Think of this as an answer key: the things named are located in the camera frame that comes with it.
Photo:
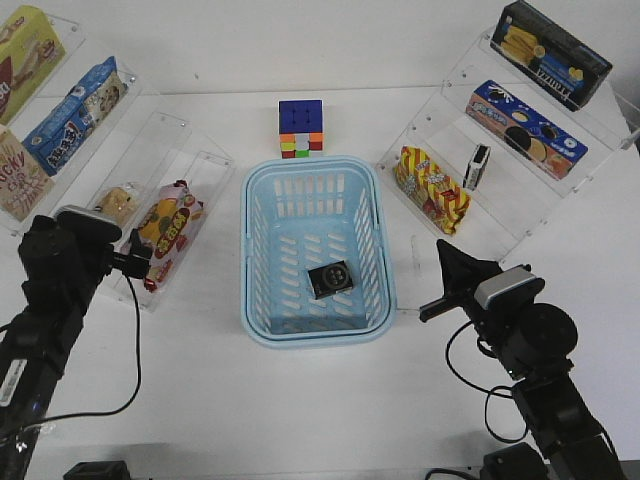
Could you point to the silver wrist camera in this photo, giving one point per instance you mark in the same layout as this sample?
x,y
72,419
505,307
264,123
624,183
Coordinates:
x,y
89,224
489,290

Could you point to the beige Pocky box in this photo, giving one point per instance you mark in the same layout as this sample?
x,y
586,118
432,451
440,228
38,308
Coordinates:
x,y
24,182

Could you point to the multicolour puzzle cube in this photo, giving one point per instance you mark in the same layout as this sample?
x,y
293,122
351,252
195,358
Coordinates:
x,y
301,128

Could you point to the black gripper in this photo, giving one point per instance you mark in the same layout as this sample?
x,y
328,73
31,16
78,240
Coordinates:
x,y
134,264
461,275

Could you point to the clear acrylic shelf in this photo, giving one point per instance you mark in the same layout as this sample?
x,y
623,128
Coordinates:
x,y
514,197
139,145

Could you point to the pink fruit snack bag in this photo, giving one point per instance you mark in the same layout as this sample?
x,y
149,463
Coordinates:
x,y
168,228

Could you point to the bread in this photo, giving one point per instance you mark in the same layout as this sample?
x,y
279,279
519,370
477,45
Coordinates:
x,y
119,203

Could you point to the blue sandwich cookie box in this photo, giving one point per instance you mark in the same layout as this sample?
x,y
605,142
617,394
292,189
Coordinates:
x,y
525,130

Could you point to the red yellow striped snack bag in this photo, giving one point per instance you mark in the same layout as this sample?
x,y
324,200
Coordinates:
x,y
441,199

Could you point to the black white tissue pack upright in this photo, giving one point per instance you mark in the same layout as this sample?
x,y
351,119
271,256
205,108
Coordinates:
x,y
476,167

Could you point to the blue cookie package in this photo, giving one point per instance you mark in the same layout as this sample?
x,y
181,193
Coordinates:
x,y
62,132

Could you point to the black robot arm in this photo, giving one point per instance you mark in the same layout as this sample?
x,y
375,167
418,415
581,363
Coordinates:
x,y
532,342
65,258

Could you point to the left clear acrylic shelf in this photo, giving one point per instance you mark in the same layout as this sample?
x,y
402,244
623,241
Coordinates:
x,y
139,145

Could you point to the light blue plastic basket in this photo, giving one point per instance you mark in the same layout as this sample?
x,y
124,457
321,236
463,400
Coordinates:
x,y
299,214

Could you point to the black and yellow cracker box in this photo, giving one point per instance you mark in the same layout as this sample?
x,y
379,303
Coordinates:
x,y
564,66

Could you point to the right clear acrylic shelf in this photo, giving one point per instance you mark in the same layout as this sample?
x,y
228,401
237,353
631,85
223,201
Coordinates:
x,y
514,197

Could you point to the yellow-green biscuit box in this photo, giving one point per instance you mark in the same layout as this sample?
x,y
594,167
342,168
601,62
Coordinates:
x,y
30,51

